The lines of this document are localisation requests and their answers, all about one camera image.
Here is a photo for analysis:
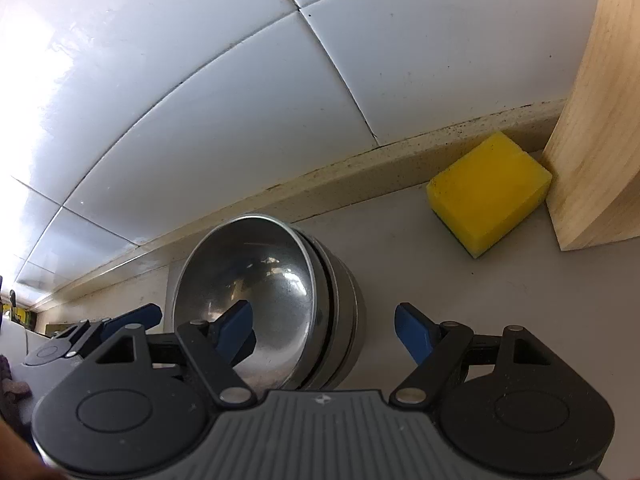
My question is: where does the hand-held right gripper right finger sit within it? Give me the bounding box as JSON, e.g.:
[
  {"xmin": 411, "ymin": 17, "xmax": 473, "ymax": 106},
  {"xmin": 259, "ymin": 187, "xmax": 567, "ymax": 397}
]
[{"xmin": 391, "ymin": 302, "xmax": 576, "ymax": 407}]

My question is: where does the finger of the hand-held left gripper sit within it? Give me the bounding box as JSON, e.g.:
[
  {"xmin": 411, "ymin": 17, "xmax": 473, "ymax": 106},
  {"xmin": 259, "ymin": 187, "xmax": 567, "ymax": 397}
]
[{"xmin": 64, "ymin": 303, "xmax": 164, "ymax": 359}]

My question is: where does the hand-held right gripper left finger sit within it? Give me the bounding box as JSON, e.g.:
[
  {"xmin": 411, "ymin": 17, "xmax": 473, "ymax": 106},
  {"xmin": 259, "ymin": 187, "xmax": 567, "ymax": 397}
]
[{"xmin": 80, "ymin": 300, "xmax": 255, "ymax": 407}]

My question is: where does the person's left forearm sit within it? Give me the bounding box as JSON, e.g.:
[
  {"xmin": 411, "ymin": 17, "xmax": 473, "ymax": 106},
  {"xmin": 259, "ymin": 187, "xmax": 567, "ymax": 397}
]
[{"xmin": 0, "ymin": 412, "xmax": 66, "ymax": 480}]

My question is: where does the yellow sponge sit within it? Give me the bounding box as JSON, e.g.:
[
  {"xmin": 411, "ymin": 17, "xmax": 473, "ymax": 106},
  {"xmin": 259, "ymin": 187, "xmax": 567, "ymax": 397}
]
[{"xmin": 426, "ymin": 131, "xmax": 553, "ymax": 259}]

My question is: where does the light wooden block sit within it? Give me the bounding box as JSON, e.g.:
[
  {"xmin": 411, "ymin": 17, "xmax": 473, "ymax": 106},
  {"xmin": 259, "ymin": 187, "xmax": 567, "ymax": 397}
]
[{"xmin": 544, "ymin": 0, "xmax": 640, "ymax": 252}]

